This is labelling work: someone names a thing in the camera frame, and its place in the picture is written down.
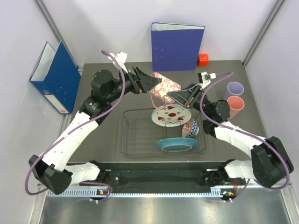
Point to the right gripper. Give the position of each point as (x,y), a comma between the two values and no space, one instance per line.
(188,96)

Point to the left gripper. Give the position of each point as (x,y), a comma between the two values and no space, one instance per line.
(143,83)

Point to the pink patterned mug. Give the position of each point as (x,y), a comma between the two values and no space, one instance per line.
(160,91)

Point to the lavender plastic cup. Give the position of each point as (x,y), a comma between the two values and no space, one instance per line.
(233,89)

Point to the pink plastic cup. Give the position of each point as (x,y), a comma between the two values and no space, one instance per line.
(236,104)

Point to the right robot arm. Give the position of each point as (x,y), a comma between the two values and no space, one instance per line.
(269,164)

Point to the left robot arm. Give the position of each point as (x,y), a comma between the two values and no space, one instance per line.
(51,168)

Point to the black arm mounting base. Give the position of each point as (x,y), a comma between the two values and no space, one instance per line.
(199,173)

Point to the watermelon pattern plate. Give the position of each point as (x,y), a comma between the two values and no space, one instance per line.
(171,116)

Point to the small red box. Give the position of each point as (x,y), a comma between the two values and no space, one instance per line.
(203,60)

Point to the blue zigzag patterned bowl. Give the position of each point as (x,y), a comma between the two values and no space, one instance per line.
(190,129)

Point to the purple-blue binder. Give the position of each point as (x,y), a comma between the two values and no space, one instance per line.
(175,47)

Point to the teal plate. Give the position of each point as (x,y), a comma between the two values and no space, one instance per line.
(176,144)

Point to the blue lever arch binder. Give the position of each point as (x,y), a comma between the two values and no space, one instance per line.
(57,78)

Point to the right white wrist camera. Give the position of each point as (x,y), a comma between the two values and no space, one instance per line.
(205,79)

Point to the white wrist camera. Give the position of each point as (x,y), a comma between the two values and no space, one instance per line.
(205,79)
(119,59)

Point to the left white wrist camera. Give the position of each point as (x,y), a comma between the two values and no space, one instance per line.
(119,59)

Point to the black wire dish rack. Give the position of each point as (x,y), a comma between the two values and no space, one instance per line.
(140,133)

